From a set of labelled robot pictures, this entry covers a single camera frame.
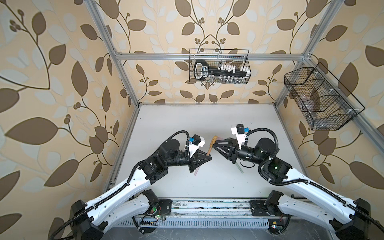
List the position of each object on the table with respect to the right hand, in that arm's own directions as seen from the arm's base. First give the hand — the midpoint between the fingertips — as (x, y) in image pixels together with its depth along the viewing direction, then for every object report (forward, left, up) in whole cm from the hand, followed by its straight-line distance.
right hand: (215, 146), depth 60 cm
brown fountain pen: (+1, +1, +2) cm, 3 cm away
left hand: (-2, +1, -5) cm, 6 cm away
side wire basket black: (+21, -57, +2) cm, 61 cm away
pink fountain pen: (+2, +8, -33) cm, 34 cm away
